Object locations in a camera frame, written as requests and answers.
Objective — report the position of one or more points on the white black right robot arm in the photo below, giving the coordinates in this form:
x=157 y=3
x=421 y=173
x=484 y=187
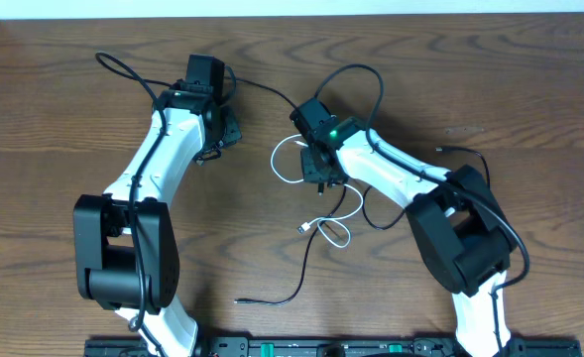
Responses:
x=462 y=235

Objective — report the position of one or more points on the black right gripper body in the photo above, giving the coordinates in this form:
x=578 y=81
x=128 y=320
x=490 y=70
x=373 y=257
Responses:
x=312 y=171

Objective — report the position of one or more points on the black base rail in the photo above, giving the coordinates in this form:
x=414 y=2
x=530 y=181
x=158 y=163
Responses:
x=235 y=346

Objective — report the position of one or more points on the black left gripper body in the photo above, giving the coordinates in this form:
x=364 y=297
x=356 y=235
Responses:
x=223 y=137

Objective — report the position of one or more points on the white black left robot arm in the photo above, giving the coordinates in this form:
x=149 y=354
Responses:
x=125 y=249

